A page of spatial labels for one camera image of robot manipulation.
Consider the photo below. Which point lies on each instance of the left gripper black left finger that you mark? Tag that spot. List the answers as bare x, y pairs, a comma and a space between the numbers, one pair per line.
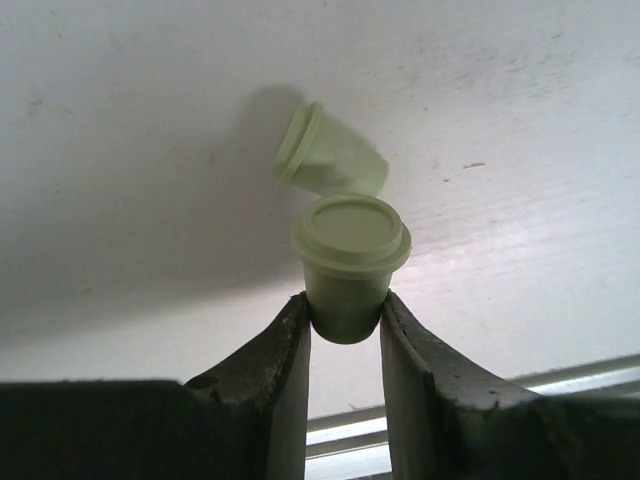
244, 418

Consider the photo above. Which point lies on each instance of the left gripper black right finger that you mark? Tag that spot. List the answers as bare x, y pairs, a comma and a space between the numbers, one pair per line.
449, 418

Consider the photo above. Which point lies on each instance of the green capsule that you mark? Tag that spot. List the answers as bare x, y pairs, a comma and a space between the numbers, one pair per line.
350, 246
321, 155

